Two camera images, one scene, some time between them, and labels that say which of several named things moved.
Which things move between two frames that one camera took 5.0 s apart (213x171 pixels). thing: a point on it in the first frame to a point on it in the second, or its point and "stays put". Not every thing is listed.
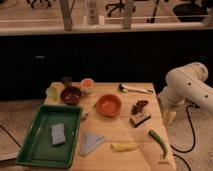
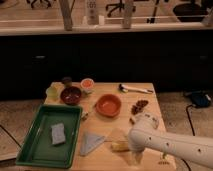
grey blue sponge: [58, 134] stays put
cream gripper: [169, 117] to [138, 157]
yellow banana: [123, 147] stays put
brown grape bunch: [139, 106] stays put
